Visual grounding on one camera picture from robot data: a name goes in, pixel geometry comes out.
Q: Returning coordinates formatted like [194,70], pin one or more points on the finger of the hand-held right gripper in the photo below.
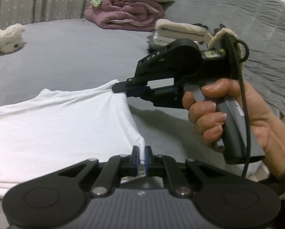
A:
[137,91]

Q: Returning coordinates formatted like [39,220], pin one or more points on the person's right hand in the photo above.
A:
[264,119]

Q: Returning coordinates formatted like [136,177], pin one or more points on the white shirt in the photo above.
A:
[61,128]

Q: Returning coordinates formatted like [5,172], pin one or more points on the grey star-print curtain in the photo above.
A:
[37,2]

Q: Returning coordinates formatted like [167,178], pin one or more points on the beige folded garment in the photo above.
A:
[180,29]

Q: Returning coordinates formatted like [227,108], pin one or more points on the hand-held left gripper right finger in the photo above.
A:
[147,158]

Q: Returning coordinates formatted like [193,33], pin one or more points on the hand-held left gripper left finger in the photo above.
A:
[134,158]

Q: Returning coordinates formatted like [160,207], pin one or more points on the pink folded quilt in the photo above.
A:
[125,12]

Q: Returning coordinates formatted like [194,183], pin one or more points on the white plush dog toy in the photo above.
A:
[8,40]

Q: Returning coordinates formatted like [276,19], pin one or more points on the white folded garment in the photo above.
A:
[160,40]

